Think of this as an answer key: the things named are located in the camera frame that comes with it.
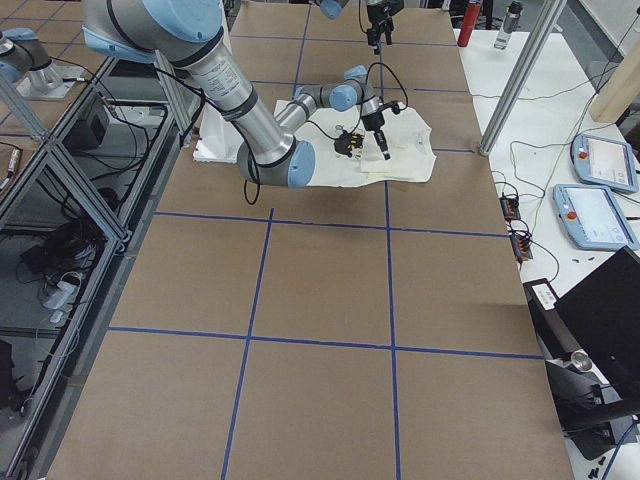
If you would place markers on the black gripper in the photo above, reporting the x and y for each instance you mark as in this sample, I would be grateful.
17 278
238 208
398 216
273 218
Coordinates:
376 20
374 123

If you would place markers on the cream long-sleeve cat shirt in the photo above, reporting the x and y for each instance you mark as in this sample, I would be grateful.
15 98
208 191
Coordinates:
348 156

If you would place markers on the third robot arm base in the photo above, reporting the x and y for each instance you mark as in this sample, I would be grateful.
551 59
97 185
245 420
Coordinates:
26 63

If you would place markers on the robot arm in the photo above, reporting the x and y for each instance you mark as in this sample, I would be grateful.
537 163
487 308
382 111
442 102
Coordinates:
332 9
190 35

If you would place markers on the red cylinder bottle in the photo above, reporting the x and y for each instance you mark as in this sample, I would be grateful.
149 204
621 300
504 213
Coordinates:
470 17

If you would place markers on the grey water bottle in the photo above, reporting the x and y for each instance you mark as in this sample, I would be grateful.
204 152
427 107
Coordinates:
509 25

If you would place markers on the right usb hub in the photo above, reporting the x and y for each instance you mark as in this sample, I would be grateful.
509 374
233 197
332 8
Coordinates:
510 207

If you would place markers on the usb hub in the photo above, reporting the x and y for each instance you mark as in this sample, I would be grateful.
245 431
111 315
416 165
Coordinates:
510 207
521 242

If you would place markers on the left usb hub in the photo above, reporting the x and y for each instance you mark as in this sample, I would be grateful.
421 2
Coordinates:
521 242

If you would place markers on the near teach pendant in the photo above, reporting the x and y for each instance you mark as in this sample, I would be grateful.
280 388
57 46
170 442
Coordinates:
592 217

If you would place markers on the teach pendant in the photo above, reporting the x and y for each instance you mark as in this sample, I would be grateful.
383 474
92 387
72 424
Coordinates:
592 217
602 161

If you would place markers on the far teach pendant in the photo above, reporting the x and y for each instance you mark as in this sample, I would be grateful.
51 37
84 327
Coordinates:
602 161

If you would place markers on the black box with label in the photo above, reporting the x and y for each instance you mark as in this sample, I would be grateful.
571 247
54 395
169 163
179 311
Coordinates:
541 299

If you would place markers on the black monitor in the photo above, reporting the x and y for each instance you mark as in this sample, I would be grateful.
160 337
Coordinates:
602 314

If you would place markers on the black monitor stand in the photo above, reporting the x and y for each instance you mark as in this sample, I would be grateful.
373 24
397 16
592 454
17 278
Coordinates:
593 412

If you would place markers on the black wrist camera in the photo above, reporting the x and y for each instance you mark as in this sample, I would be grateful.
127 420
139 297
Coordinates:
395 107

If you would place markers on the aluminium frame post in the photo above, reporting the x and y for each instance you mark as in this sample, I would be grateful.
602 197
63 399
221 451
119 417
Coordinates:
547 19

